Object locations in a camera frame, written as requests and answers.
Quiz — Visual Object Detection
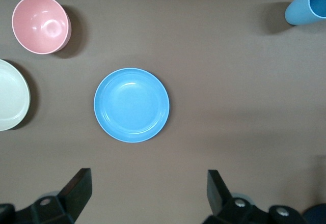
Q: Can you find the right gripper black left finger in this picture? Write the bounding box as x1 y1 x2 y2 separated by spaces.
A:
0 167 93 224

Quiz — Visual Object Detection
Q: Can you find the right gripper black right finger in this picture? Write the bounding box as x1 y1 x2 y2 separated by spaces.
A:
203 169 314 224

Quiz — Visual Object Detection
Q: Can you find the blue plate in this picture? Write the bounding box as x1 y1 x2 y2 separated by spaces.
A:
93 67 171 143

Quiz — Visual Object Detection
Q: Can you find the beige plate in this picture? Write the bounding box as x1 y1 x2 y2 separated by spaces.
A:
0 59 31 132

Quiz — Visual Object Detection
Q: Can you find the brown table cover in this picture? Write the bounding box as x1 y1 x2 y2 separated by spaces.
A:
0 0 326 224

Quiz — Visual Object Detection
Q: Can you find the pink bowl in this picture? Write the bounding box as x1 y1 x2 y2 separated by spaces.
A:
11 0 72 55

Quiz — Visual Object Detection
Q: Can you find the light blue cup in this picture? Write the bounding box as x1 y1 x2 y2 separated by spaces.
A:
284 0 326 26

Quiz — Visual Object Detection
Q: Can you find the dark pot with blue handle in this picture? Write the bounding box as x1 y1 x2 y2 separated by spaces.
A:
304 203 326 224

